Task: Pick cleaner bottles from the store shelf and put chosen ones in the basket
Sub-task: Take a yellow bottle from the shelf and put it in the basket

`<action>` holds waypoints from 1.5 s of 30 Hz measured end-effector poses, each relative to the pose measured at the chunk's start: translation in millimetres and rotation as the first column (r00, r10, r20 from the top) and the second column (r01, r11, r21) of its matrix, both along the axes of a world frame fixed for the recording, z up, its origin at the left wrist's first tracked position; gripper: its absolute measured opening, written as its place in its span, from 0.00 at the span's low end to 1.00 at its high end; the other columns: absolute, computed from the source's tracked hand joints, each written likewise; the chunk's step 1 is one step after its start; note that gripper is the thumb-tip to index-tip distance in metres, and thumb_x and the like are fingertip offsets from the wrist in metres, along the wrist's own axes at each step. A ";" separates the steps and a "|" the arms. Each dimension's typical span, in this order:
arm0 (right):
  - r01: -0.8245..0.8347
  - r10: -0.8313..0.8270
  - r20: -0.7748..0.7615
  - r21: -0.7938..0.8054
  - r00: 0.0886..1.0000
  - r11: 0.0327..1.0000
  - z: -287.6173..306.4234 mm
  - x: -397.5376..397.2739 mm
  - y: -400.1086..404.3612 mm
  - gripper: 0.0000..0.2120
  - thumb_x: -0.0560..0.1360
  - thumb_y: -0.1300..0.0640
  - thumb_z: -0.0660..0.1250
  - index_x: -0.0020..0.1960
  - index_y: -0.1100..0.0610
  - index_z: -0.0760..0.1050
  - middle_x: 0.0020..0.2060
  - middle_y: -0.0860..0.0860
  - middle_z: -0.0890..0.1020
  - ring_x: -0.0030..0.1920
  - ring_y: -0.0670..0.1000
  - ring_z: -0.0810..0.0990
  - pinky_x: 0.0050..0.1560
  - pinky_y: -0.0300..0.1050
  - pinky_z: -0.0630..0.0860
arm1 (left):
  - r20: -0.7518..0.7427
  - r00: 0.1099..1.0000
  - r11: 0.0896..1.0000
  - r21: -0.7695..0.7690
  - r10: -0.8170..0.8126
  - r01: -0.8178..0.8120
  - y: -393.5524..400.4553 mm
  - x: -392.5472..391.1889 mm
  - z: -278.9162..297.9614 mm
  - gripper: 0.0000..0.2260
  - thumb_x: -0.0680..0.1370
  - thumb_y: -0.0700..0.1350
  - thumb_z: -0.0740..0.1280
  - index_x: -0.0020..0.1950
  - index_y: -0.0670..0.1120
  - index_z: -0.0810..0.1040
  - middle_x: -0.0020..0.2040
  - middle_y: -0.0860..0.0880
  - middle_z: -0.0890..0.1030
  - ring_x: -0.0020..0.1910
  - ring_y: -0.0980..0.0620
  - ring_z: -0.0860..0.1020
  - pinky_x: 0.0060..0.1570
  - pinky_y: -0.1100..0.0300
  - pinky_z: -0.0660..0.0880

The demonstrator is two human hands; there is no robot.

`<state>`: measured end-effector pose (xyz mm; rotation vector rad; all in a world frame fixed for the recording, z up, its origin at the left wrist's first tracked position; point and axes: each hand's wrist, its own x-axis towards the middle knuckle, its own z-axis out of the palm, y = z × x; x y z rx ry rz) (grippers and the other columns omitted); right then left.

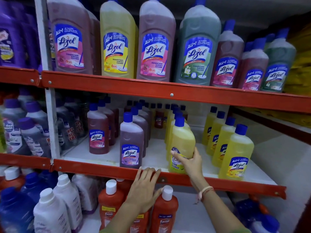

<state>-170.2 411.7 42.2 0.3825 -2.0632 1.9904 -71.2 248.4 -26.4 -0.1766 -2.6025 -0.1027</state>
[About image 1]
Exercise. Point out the large green Lizol bottle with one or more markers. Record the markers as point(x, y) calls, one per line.
point(198, 58)

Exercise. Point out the white metal shelf upright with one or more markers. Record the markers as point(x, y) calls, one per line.
point(40, 33)

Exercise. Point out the row of yellow Lizol bottles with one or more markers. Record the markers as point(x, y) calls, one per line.
point(220, 140)

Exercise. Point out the person's right forearm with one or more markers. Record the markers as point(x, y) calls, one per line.
point(218, 213)

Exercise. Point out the person's left hand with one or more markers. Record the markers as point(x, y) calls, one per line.
point(142, 191)

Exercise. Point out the white bottle white cap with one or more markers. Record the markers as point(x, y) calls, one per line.
point(85, 191)
point(69, 198)
point(51, 215)

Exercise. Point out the yellow cleaner bottle green label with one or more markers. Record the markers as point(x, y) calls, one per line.
point(181, 138)

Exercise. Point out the red metal shelf rack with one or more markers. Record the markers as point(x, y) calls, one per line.
point(145, 87)
point(305, 218)
point(19, 76)

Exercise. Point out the large lavender-pink Lizol bottle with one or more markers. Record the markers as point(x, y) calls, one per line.
point(155, 53)

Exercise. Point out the person's right hand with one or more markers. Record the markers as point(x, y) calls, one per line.
point(194, 169)

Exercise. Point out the purple cleaner bottle blue cap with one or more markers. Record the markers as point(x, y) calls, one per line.
point(143, 126)
point(139, 105)
point(131, 138)

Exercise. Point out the row of small cleaner bottles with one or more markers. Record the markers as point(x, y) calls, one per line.
point(159, 116)

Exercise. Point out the dark blue bottle orange cap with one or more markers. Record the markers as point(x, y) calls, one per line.
point(250, 208)

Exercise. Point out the large pink Lizol bottle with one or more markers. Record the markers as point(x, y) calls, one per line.
point(70, 41)

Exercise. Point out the yellow cleaner bottle blue label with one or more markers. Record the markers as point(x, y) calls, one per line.
point(237, 150)

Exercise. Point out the group of dark tagged bottles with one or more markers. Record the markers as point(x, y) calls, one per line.
point(70, 128)

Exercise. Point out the group of grey purple-capped bottles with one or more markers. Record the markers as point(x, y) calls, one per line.
point(34, 138)

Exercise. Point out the lavender bottle blue cap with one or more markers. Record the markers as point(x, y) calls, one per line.
point(264, 226)

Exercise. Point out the person's left forearm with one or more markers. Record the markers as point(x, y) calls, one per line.
point(124, 220)

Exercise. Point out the group of red white-capped bottles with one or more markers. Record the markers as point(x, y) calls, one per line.
point(164, 213)
point(9, 184)

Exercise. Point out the large yellow Lizol bottle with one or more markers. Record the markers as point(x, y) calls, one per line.
point(117, 50)

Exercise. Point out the medium green cleaner bottle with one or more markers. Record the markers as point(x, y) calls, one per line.
point(278, 72)
point(269, 37)

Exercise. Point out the row of purple bottles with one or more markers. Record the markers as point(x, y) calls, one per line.
point(12, 46)

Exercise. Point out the brown cleaner bottle blue cap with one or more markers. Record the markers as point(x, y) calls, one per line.
point(107, 99)
point(111, 123)
point(98, 128)

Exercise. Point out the stack of yellow packets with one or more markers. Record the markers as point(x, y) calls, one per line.
point(298, 77)

